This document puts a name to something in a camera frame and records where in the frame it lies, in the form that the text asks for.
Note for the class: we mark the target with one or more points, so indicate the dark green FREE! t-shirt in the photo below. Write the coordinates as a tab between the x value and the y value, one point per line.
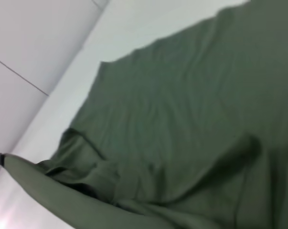
182	119

